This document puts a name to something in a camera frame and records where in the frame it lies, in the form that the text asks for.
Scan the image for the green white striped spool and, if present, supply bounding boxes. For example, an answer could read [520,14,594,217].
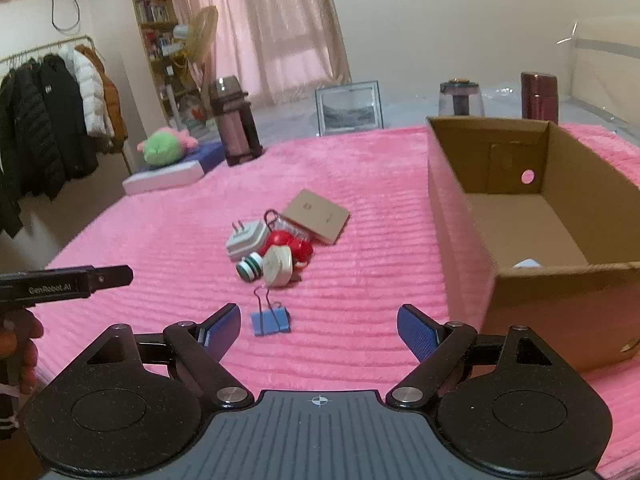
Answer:
[236,252,266,284]

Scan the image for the black hanging cord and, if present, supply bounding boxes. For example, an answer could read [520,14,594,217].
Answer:
[51,0,81,34]

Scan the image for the blue binder clip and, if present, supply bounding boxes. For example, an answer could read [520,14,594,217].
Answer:
[250,287,292,337]

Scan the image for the pink black thermos bottle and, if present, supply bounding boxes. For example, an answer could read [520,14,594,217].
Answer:
[209,75,264,167]

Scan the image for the framed picture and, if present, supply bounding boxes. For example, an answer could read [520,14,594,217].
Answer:
[315,80,385,137]

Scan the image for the brown cardboard box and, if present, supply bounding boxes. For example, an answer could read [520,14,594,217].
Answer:
[426,116,640,374]

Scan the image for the black jackets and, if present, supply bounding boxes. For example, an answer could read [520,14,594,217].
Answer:
[0,53,99,239]

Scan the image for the white power adapter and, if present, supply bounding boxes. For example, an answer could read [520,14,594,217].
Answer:
[225,219,271,263]

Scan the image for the pink fluffy blanket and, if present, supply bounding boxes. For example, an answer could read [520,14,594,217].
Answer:
[30,122,640,480]

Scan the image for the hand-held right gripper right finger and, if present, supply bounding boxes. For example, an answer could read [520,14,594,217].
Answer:
[387,304,566,409]

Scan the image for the standing electric fan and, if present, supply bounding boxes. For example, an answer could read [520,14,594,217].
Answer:
[171,5,220,127]

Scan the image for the green plush toy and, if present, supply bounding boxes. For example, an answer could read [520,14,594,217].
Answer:
[137,127,199,167]

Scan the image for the wooden bookshelf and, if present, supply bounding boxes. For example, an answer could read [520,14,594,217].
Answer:
[125,0,202,117]

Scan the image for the maroon thermos flask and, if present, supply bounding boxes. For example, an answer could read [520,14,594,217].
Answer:
[520,71,559,125]

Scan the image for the brown jacket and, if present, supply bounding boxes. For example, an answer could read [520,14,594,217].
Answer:
[75,44,129,154]

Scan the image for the glass jar with dark lid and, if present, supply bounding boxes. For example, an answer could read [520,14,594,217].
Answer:
[438,77,486,119]

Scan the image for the blue white foam box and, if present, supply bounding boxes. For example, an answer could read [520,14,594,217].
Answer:
[122,140,227,196]

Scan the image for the pink curtain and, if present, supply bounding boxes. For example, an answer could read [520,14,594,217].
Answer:
[166,0,352,109]

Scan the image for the square packaging box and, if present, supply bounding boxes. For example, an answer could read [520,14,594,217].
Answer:
[281,189,351,246]

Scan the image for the white puffer jacket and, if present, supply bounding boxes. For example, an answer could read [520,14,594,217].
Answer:
[60,44,116,139]

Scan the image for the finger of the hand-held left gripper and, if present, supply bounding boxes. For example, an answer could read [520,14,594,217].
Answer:
[88,265,134,292]

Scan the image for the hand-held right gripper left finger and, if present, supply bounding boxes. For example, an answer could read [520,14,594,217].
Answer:
[82,303,255,409]

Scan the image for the red plastic toy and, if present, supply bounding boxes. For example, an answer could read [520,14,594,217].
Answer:
[265,230,315,267]

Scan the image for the person's left hand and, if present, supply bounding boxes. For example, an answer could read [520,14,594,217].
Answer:
[0,310,44,397]

